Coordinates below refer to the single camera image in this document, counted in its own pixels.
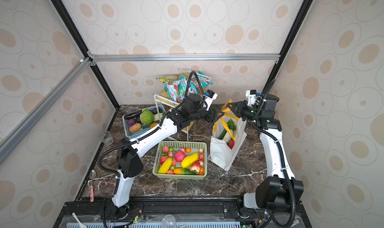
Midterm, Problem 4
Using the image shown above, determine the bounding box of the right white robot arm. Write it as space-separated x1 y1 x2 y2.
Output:
226 80 304 228

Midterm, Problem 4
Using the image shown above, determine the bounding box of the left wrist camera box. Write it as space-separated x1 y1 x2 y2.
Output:
203 89 218 111

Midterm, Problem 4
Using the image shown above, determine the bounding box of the metal spoon pink handle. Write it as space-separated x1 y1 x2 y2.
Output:
89 170 97 203

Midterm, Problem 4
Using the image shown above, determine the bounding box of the orange brown potato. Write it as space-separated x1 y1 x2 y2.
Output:
129 123 142 134

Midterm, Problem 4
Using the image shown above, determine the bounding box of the green plastic fruit basket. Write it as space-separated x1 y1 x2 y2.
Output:
153 141 208 180

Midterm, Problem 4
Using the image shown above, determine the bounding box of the white radish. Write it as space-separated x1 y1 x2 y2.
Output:
222 130 234 144

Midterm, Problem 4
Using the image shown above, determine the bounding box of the green cabbage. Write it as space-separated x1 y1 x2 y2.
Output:
140 109 155 125

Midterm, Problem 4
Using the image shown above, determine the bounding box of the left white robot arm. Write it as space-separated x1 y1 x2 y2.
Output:
98 71 222 208

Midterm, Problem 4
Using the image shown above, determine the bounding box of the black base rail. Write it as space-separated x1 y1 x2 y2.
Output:
53 196 313 228

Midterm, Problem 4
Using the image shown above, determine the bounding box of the green orange papaya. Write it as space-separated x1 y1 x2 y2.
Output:
173 168 198 176

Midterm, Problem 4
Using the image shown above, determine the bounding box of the horizontal aluminium frame bar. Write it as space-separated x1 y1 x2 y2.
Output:
90 53 280 62

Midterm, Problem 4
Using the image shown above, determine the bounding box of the yellow green snack bag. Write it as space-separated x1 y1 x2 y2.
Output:
157 75 179 83

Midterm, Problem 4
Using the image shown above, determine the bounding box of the purple round vegetable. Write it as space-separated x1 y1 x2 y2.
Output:
127 119 137 127

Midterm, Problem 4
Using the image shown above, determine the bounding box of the blue plastic vegetable basket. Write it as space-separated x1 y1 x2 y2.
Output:
122 105 166 140

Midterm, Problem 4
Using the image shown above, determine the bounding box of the white wire wooden shelf rack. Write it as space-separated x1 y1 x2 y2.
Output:
153 68 212 142

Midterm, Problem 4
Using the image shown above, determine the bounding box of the red pepper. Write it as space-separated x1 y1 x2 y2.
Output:
228 140 235 150

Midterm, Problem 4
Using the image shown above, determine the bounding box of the white grocery tote bag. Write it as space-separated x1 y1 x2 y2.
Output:
210 105 247 172

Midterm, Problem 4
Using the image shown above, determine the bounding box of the green cucumber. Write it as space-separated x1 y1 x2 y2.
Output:
218 130 227 140

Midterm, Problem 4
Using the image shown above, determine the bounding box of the teal pink snack bag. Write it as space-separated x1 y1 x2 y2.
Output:
191 71 213 87

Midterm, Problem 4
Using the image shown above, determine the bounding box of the clear plastic cup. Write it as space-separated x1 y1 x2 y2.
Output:
99 131 114 145

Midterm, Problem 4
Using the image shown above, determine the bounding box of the leafy green vegetable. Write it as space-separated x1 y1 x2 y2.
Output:
227 120 237 131

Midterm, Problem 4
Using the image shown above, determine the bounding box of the diagonal aluminium frame bar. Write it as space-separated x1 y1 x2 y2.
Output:
1 57 91 163

